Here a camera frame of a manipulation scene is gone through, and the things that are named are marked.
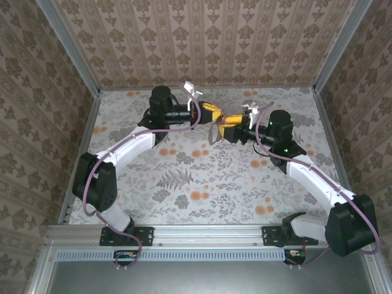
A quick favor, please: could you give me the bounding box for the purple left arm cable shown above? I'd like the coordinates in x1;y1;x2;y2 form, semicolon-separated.
83;81;203;272

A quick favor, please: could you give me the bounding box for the silver keyring with chain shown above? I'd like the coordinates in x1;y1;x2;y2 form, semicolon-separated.
208;121;224;144

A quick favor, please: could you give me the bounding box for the aluminium left side rail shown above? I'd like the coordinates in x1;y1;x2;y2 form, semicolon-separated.
57;91;102;227

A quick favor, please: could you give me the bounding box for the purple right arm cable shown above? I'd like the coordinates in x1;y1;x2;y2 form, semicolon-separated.
253;102;382;270

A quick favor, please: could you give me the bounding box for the aluminium left corner post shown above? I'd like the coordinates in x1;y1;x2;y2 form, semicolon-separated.
36;0;101;97

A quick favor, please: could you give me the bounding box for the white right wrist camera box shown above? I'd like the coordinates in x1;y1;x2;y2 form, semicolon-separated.
241;100;260;129

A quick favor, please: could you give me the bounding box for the floral print tablecloth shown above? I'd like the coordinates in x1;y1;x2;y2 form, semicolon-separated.
69;87;341;227

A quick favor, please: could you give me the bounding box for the grey slotted cable duct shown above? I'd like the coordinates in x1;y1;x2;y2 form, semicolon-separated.
56;248;303;263

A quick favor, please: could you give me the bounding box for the grey metal base sheet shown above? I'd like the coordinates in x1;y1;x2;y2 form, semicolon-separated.
45;260;379;294

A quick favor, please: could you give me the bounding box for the aluminium corner post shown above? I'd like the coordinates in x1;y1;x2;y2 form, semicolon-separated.
312;0;374;94
36;0;101;97

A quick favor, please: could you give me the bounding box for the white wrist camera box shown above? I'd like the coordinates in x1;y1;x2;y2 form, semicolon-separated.
183;80;204;102
241;100;260;129

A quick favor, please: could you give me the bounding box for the thin aluminium wall rail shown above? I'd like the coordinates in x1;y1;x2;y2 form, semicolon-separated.
98;85;316;92

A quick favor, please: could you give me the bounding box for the aluminium right corner post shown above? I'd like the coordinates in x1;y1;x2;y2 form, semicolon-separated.
312;0;374;94

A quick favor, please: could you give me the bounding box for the aluminium right side rail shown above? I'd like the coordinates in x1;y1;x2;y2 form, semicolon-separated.
312;88;392;294

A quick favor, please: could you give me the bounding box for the black connector board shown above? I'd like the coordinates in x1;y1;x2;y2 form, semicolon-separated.
284;249;307;266
113;249;139;266

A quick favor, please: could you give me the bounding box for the long aluminium base rail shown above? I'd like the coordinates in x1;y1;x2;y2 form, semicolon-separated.
45;225;319;247

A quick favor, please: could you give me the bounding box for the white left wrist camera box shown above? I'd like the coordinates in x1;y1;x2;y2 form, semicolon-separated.
183;80;204;102

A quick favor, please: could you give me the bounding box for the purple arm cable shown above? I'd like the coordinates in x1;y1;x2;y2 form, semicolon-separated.
83;81;203;272
253;102;382;270

